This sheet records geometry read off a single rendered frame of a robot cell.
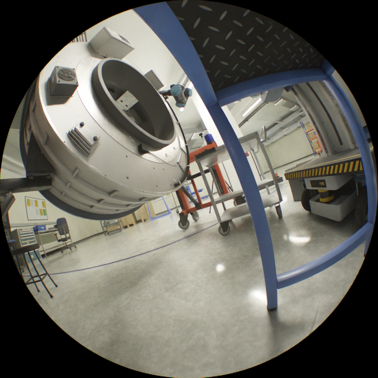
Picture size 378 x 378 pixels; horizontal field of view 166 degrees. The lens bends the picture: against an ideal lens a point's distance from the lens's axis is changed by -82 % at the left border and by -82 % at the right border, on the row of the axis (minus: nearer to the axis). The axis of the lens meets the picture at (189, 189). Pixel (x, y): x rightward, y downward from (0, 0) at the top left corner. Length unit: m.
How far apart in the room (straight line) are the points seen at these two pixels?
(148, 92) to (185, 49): 1.22
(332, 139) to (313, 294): 0.86
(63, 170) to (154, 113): 1.05
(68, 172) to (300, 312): 0.85
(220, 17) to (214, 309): 0.68
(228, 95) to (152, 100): 1.14
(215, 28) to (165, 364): 0.68
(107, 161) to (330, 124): 1.19
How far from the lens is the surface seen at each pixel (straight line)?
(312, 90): 1.06
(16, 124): 0.89
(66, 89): 0.58
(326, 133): 1.05
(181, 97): 1.17
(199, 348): 0.45
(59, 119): 0.51
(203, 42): 0.24
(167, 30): 0.18
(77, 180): 0.55
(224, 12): 0.23
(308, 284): 0.52
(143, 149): 0.64
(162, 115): 1.32
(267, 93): 1.07
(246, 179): 0.25
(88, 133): 0.46
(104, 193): 0.58
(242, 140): 1.04
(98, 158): 0.48
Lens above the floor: 0.40
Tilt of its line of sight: 4 degrees up
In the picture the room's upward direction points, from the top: 20 degrees counter-clockwise
